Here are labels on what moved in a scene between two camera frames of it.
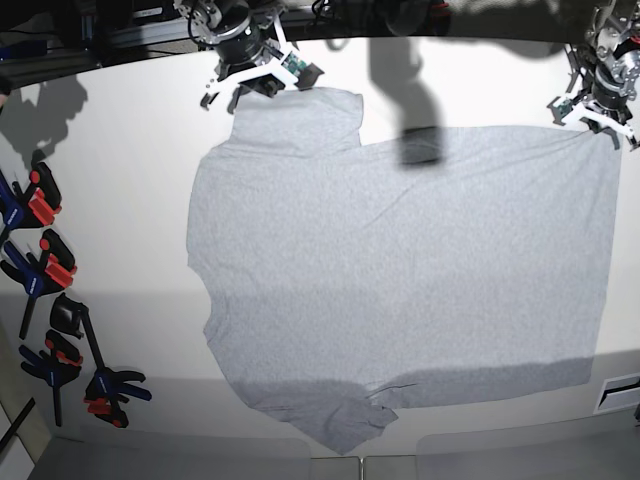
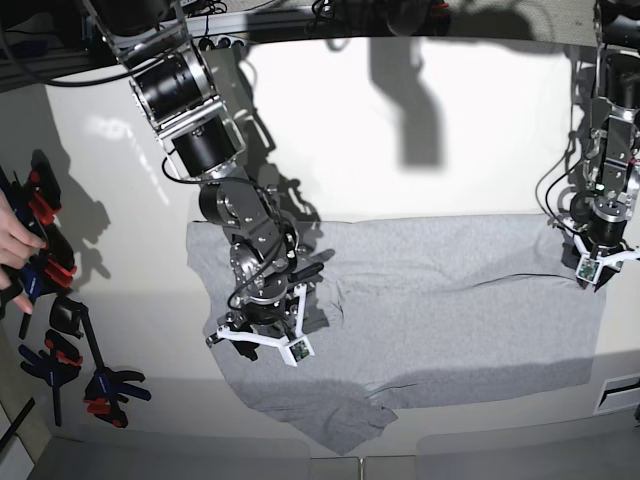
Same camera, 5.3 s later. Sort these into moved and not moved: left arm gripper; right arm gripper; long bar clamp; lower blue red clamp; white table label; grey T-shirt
Moved: left arm gripper; right arm gripper; grey T-shirt
Not moved: white table label; lower blue red clamp; long bar clamp
